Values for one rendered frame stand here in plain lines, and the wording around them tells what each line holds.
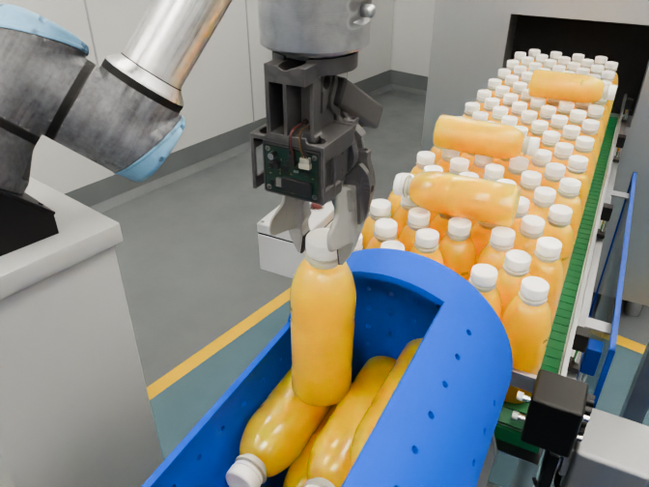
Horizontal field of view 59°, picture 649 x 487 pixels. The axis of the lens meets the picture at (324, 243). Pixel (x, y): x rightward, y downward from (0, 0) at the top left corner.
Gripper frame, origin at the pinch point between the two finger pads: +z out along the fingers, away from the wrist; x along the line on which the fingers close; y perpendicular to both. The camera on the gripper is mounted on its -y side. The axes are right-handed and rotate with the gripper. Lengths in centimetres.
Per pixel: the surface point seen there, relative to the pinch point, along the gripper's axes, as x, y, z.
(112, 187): -231, -172, 122
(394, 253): 4.3, -10.0, 5.6
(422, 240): 0.7, -34.3, 17.8
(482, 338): 16.7, -5.5, 10.3
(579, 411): 29.4, -19.2, 28.5
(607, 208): 28, -89, 31
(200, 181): -202, -218, 130
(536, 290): 19.9, -28.0, 17.4
